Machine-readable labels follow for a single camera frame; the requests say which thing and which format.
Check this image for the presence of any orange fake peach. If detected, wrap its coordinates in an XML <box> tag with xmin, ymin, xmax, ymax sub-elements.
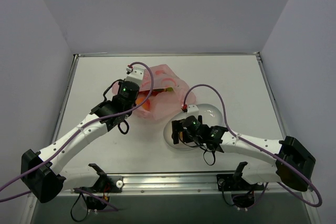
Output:
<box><xmin>136</xmin><ymin>95</ymin><xmax>151</xmax><ymax>111</ymax></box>

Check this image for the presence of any pink plastic bag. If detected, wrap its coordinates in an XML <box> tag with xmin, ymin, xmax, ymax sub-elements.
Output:
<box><xmin>111</xmin><ymin>63</ymin><xmax>197</xmax><ymax>122</ymax></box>

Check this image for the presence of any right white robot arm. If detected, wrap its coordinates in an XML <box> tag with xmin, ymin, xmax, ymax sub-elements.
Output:
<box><xmin>170</xmin><ymin>115</ymin><xmax>316</xmax><ymax>191</ymax></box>

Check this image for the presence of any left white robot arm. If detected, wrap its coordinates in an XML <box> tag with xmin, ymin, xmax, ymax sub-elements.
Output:
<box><xmin>21</xmin><ymin>78</ymin><xmax>141</xmax><ymax>203</ymax></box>

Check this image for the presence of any white oval plate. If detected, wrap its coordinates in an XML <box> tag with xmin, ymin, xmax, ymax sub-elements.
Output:
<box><xmin>163</xmin><ymin>104</ymin><xmax>227</xmax><ymax>153</ymax></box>

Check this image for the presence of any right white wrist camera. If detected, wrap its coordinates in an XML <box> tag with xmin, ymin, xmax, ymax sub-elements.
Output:
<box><xmin>182</xmin><ymin>104</ymin><xmax>199</xmax><ymax>118</ymax></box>

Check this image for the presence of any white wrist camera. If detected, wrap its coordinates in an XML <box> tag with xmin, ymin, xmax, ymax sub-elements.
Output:
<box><xmin>125</xmin><ymin>66</ymin><xmax>144</xmax><ymax>87</ymax></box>
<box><xmin>182</xmin><ymin>104</ymin><xmax>199</xmax><ymax>118</ymax></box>

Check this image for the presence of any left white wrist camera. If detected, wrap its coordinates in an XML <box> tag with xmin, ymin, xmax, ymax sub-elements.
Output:
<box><xmin>125</xmin><ymin>66</ymin><xmax>144</xmax><ymax>87</ymax></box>

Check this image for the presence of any aluminium front rail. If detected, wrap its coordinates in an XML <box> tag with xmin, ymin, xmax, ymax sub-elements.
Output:
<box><xmin>49</xmin><ymin>169</ymin><xmax>313</xmax><ymax>196</ymax></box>

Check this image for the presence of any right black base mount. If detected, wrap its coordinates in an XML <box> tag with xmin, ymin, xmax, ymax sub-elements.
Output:
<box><xmin>216</xmin><ymin>173</ymin><xmax>265</xmax><ymax>192</ymax></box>

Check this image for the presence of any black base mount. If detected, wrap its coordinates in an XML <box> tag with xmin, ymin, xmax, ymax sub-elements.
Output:
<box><xmin>216</xmin><ymin>173</ymin><xmax>265</xmax><ymax>192</ymax></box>
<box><xmin>91</xmin><ymin>175</ymin><xmax>124</xmax><ymax>193</ymax></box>

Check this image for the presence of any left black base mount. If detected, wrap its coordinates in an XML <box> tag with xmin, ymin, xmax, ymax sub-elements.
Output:
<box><xmin>91</xmin><ymin>175</ymin><xmax>124</xmax><ymax>193</ymax></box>

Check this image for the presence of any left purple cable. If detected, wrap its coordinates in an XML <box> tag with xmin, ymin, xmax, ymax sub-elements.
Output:
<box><xmin>0</xmin><ymin>61</ymin><xmax>154</xmax><ymax>204</ymax></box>

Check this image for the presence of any purple cable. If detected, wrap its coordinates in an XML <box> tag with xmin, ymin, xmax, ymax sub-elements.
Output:
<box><xmin>0</xmin><ymin>61</ymin><xmax>154</xmax><ymax>204</ymax></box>
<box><xmin>182</xmin><ymin>84</ymin><xmax>323</xmax><ymax>207</ymax></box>

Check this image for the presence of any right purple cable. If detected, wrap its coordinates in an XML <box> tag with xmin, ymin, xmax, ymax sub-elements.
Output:
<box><xmin>182</xmin><ymin>84</ymin><xmax>323</xmax><ymax>207</ymax></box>

